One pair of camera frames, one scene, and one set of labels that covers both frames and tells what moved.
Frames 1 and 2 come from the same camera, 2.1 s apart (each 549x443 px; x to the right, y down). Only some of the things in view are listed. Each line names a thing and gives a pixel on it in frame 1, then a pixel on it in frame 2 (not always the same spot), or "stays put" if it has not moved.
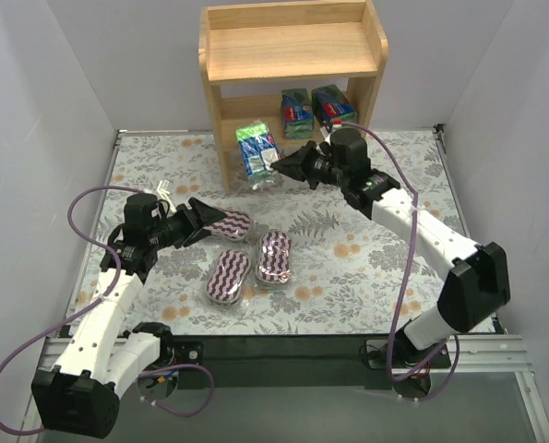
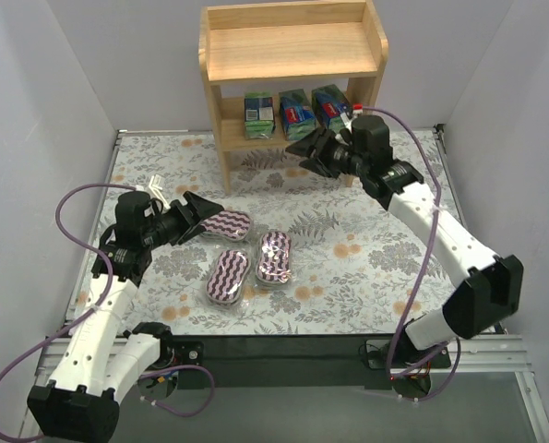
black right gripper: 311,164 -> 327,153
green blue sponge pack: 297,114 stays put
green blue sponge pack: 259,150 -> 259,117
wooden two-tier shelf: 292,42 stays put
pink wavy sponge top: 235,226 stays put
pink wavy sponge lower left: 224,285 stays put
